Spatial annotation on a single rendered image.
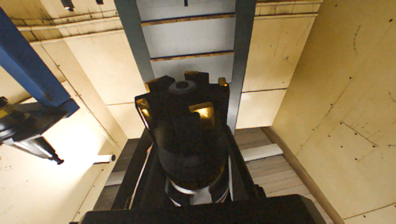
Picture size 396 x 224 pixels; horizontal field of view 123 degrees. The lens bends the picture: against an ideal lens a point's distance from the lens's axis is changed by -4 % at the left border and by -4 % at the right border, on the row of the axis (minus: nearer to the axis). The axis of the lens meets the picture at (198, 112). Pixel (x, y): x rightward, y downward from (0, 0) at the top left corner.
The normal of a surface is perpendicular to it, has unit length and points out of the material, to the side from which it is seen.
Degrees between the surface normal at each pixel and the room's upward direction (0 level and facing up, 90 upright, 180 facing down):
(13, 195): 90
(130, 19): 90
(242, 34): 90
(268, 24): 90
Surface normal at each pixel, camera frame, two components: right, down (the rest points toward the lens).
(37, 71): 1.00, -0.09
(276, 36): 0.05, 0.61
